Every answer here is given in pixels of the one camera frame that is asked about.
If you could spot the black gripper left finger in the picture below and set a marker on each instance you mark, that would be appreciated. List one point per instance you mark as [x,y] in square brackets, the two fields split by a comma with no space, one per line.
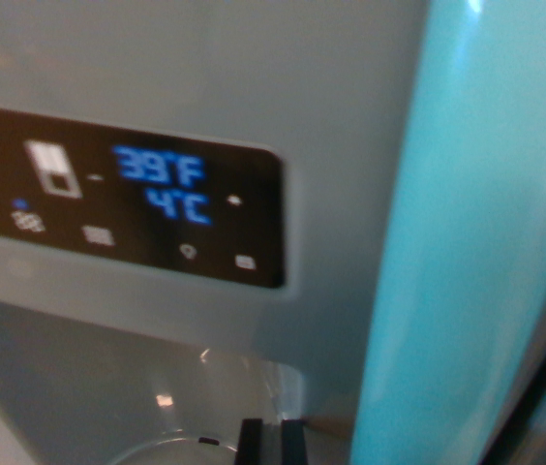
[250,445]

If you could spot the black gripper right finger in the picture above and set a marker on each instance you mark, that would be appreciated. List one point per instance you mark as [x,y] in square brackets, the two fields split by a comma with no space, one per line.
[294,445]

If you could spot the round water dispenser base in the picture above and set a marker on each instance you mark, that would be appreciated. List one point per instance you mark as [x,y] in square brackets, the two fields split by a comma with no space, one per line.
[157,453]

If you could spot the black temperature display panel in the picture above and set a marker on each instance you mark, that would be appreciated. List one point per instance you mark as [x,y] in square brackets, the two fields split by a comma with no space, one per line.
[108,203]

